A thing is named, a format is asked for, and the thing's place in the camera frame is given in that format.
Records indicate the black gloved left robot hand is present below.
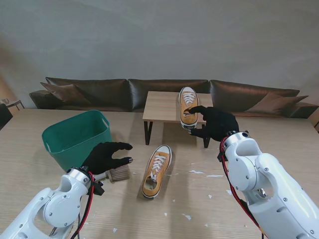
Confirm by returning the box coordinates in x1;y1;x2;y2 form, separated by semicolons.
81;141;134;176

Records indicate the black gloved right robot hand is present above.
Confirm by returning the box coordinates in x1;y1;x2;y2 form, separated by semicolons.
188;105;240;143

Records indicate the brown bristle shoe brush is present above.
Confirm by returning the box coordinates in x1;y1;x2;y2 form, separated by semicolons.
93;165;132;184

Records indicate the yellow canvas sneaker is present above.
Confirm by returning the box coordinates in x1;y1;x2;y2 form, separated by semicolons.
178;86;200;130
141;144;172;199

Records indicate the green plastic basket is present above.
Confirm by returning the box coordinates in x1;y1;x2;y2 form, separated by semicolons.
41;110;112;172

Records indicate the small wooden black-legged table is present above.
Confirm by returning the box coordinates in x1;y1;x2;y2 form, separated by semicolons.
143;91;217;149

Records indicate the dark brown leather sofa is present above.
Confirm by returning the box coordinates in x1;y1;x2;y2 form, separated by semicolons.
28;76;319;119

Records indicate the light wooden furniture piece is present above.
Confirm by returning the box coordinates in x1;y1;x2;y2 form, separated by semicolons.
308;109;319;132

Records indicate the small background side table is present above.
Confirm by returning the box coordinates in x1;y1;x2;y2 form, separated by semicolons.
0;99;25;112

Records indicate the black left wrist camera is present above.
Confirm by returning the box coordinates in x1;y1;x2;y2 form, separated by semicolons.
92;180;105;196

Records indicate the red black left arm cable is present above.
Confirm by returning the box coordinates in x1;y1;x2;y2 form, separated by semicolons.
71;174;97;239

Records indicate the red black arm cable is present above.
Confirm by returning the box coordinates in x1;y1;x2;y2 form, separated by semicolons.
220;138;269;239
71;174;97;239

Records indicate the red black right arm cable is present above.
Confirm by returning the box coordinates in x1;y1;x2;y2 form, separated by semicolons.
220;138;269;239

